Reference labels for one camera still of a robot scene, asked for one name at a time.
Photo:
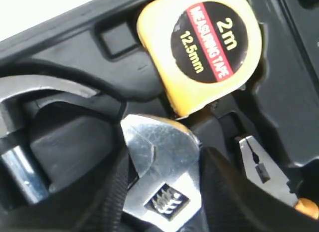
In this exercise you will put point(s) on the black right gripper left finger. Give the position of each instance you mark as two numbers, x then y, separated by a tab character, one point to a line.
92	204

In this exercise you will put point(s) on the yellow measuring tape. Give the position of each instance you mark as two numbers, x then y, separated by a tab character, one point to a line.
202	49

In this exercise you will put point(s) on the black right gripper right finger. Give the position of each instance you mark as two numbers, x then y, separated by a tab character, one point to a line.
232	203

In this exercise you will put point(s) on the adjustable wrench black handle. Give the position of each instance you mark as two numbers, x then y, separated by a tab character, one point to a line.
165	155

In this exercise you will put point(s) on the orange handled pliers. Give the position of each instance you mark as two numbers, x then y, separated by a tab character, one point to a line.
264	172

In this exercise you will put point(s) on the claw hammer black grip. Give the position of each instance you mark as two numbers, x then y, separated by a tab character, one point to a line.
15	152

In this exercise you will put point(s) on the black plastic tool case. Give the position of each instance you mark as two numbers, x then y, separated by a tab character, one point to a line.
280	105

